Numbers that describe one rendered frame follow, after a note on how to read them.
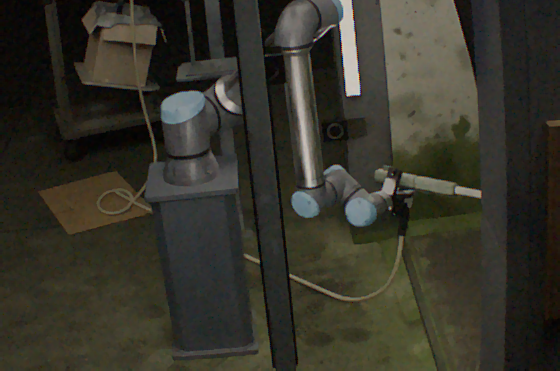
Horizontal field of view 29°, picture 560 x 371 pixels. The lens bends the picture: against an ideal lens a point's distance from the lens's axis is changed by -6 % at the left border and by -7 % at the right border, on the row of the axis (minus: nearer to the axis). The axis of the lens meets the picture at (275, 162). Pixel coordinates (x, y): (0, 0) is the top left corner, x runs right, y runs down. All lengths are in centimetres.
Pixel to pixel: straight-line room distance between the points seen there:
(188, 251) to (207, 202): 19
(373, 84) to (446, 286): 86
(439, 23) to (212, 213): 127
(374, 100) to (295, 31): 120
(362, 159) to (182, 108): 109
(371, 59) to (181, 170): 103
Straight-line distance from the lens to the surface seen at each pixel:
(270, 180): 244
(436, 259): 441
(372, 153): 452
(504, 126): 144
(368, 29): 436
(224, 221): 373
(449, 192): 375
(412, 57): 442
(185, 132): 368
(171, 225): 374
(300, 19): 332
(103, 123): 597
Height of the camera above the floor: 204
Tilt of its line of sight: 21 degrees down
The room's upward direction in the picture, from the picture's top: 6 degrees counter-clockwise
